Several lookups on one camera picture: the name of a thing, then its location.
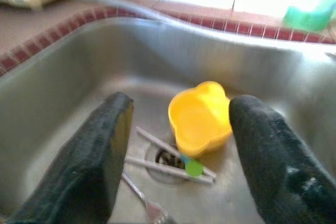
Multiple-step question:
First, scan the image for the soap bottle blue cap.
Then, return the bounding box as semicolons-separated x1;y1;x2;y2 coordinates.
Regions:
282;0;335;33

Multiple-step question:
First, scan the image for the stainless steel sink basin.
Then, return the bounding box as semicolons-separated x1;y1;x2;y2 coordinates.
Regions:
0;16;336;224

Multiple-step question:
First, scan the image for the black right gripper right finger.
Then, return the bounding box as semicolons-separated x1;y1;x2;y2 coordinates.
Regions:
228;94;336;224

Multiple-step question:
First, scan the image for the metal fork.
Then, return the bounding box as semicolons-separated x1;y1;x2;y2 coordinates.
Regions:
122;171;169;224

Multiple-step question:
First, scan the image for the yellow plastic bowl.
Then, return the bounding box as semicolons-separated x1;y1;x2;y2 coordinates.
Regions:
167;81;233;157

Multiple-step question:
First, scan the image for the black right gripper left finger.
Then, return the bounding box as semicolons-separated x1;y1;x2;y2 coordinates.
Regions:
7;91;134;224

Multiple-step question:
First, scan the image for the white plastic chopstick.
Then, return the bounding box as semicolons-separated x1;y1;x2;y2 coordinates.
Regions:
125;155;214;185
135;126;217;179

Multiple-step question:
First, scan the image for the grey flexible hose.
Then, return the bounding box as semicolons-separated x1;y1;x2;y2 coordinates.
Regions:
72;0;169;25

